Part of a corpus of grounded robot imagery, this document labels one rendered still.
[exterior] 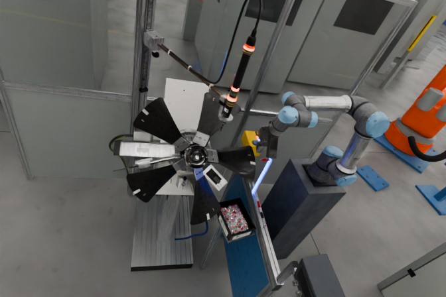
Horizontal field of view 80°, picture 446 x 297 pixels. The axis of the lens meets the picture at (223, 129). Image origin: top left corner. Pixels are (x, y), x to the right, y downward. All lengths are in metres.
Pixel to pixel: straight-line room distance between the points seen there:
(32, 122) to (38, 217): 0.77
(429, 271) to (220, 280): 1.59
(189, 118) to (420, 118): 3.90
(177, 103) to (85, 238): 1.37
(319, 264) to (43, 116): 1.99
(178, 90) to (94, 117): 0.82
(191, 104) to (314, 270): 1.06
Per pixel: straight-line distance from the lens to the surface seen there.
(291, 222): 2.06
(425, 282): 2.81
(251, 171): 1.51
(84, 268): 2.40
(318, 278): 1.22
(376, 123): 1.46
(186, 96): 1.63
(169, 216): 2.06
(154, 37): 1.57
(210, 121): 1.42
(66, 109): 2.23
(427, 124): 4.92
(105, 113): 2.18
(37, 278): 2.43
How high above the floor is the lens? 2.20
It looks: 39 degrees down
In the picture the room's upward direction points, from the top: 19 degrees clockwise
